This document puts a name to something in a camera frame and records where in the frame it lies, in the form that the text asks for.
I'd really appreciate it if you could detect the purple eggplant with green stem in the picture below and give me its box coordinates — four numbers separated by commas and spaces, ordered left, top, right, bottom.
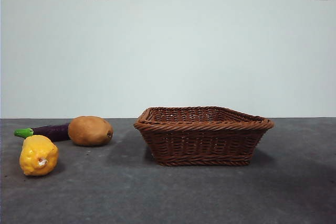
14, 122, 71, 142

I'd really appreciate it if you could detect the yellow corn cob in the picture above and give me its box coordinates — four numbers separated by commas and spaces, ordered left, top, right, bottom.
19, 134, 59, 177

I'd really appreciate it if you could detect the brown wicker basket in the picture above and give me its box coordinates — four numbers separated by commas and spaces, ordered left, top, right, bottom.
133, 106, 275, 167

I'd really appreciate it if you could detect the brown potato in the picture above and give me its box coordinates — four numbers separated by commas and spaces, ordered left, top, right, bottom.
67, 115, 114, 147

